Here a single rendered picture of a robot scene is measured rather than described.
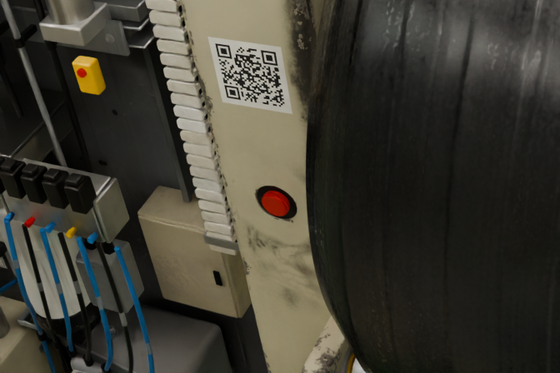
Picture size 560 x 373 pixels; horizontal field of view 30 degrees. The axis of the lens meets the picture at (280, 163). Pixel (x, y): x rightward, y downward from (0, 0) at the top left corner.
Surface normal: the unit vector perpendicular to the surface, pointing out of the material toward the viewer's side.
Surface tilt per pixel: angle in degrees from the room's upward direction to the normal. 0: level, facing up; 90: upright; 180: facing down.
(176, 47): 90
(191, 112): 90
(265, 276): 90
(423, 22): 47
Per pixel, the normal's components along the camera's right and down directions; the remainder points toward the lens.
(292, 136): -0.43, 0.62
